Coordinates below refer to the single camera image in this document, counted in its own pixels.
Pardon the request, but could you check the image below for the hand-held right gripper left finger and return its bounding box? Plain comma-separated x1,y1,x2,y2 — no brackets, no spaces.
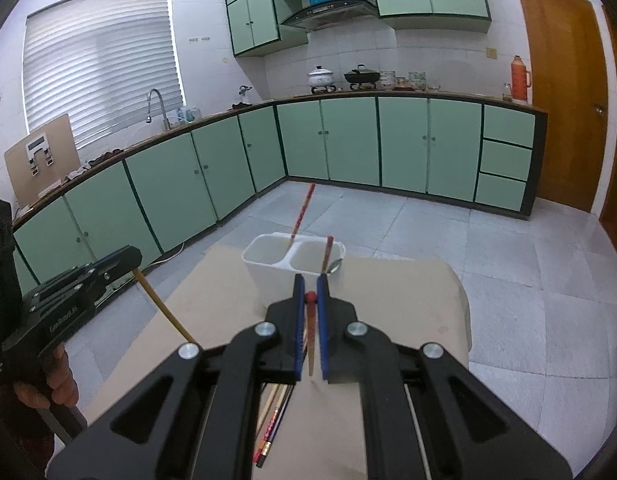
47,274,309,480

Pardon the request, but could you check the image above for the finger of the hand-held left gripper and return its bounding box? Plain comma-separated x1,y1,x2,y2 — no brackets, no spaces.
41,246,143,286
21,269,113,318

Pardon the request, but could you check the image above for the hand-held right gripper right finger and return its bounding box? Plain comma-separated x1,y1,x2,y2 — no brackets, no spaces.
316,274,572,480

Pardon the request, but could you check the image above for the bamboo chopstick red patterned end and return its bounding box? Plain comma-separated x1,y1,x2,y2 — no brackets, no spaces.
320,236,335,276
305,291,318,378
288,183,317,251

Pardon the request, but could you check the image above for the white two-compartment utensil holder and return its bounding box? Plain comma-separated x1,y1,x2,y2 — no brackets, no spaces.
242,232,347,313

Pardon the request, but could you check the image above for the plain bamboo chopstick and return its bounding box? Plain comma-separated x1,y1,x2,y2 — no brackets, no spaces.
132,268,195,345
261,385,282,431

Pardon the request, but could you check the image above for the person's left forearm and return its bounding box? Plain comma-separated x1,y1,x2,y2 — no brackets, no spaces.
0,387,56,480

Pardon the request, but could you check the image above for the person's left hand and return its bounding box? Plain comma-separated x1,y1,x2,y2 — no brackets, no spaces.
13,345,82,409

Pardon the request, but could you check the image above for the green base cabinet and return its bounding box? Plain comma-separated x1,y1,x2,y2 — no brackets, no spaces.
11,105,288,286
274,91,548,220

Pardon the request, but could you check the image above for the brown cardboard sheet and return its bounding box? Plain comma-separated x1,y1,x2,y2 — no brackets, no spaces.
53,245,473,480

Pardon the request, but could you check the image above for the grey rag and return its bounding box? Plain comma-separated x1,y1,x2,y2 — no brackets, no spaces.
63,150,124,181

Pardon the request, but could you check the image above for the dark chopstick red patterned end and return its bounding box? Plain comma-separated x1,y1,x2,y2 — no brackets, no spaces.
253,400,284,467

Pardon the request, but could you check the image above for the brown cardboard board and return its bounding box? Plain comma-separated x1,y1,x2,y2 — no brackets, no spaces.
3,114,82,206

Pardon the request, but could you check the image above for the metal kitchen faucet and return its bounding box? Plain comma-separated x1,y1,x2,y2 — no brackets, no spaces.
144,88,172,131

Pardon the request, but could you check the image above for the white window blind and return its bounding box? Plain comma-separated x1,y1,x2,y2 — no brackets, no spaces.
22,0,185,148

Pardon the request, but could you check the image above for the green cabinet drawer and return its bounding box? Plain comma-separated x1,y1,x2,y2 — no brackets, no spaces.
477,138,532,181
481,103,535,150
475,172,527,212

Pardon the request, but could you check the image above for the gas stove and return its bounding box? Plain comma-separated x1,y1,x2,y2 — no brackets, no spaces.
308,82,384,94

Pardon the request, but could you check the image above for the white cooking pot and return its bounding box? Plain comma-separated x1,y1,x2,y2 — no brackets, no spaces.
307,65,335,88

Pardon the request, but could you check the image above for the black wok with lid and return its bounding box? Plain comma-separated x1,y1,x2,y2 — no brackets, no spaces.
344,64,382,84

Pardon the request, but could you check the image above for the black range hood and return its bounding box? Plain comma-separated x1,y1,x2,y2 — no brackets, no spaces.
280,0,379,31

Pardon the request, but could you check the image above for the orange thermos flask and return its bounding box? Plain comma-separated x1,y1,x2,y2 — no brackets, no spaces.
511,55,532,106

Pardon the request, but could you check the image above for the brown wooden door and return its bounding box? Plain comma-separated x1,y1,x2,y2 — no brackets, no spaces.
511,0,609,213

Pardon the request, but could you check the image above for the white cable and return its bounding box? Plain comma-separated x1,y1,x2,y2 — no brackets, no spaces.
143,242,186,271

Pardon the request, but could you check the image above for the white plastic bracket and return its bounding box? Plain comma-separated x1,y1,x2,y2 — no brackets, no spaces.
26,132,56,177

